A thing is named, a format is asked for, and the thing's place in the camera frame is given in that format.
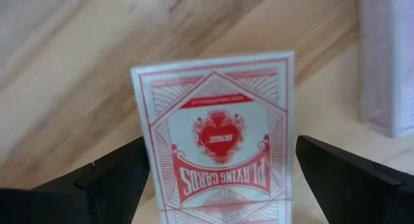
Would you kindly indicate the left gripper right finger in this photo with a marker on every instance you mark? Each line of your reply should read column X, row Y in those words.
column 355, row 191

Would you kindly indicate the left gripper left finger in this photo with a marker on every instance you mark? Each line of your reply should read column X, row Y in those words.
column 97, row 191

